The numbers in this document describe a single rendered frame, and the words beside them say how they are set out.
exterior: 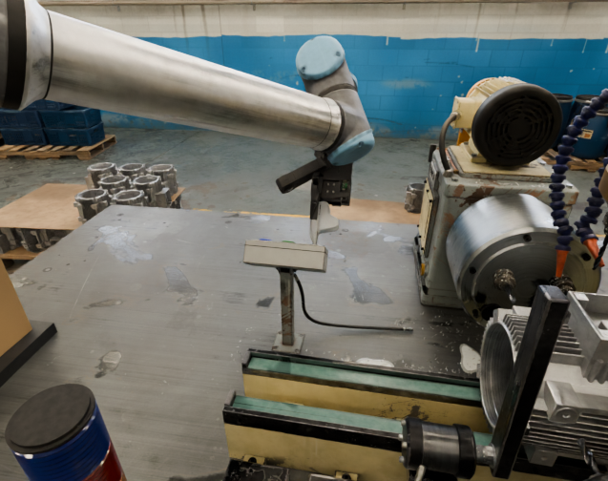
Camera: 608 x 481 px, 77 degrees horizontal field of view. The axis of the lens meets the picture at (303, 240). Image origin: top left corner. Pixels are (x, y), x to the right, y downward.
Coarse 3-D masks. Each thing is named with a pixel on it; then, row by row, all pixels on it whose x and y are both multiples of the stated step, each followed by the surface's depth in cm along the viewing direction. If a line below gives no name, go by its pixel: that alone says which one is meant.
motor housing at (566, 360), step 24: (504, 336) 64; (480, 360) 66; (504, 360) 65; (552, 360) 51; (576, 360) 50; (480, 384) 65; (504, 384) 64; (576, 384) 50; (600, 408) 47; (552, 432) 50; (576, 432) 49; (600, 432) 48; (576, 456) 52; (600, 456) 51
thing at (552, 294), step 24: (552, 288) 38; (552, 312) 37; (528, 336) 40; (552, 336) 38; (528, 360) 40; (528, 384) 41; (504, 408) 45; (528, 408) 42; (504, 432) 44; (528, 432) 44; (504, 456) 45
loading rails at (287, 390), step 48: (288, 384) 72; (336, 384) 70; (384, 384) 69; (432, 384) 69; (240, 432) 65; (288, 432) 63; (336, 432) 61; (384, 432) 59; (480, 432) 61; (384, 480) 64; (480, 480) 60; (528, 480) 58; (576, 480) 56
